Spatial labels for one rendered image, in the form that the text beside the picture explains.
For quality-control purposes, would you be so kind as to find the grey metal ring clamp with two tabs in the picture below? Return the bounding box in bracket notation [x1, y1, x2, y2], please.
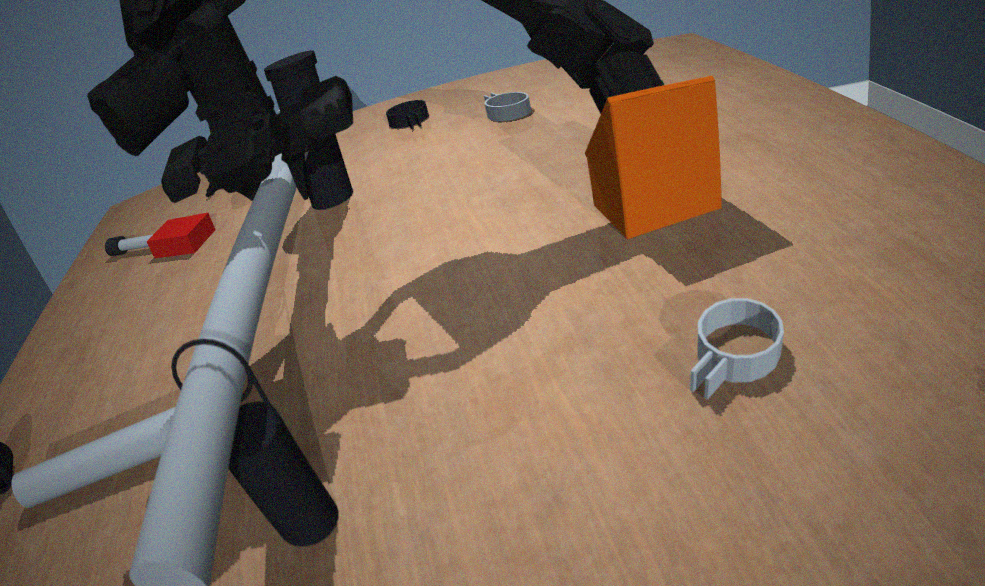
[484, 92, 531, 121]
[690, 298, 784, 400]

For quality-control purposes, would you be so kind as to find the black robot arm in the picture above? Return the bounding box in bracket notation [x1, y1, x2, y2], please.
[87, 0, 664, 193]

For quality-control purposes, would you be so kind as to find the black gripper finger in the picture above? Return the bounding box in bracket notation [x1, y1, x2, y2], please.
[208, 182, 261, 201]
[281, 138, 313, 200]

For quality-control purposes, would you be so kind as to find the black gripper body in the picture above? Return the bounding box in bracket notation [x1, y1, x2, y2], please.
[161, 60, 354, 203]

